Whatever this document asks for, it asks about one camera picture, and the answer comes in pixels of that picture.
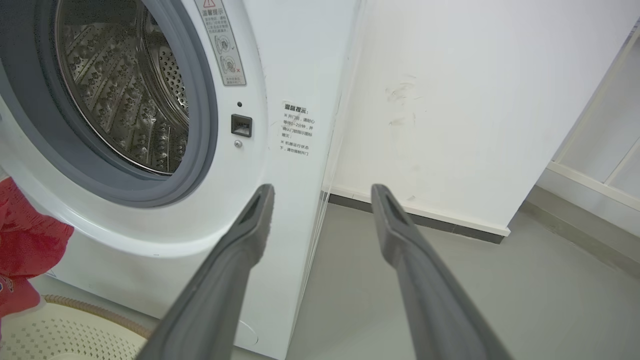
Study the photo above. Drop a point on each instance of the white front-load washing machine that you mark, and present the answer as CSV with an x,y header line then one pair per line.
x,y
280,75

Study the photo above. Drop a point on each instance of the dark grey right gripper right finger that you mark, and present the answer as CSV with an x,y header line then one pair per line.
x,y
430,295

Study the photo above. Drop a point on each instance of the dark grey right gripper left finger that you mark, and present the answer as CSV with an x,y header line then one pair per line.
x,y
220,295

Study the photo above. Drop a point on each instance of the cream perforated laundry basket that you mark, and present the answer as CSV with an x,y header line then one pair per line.
x,y
65,332

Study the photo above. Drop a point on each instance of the red garment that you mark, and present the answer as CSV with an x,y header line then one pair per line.
x,y
25,240

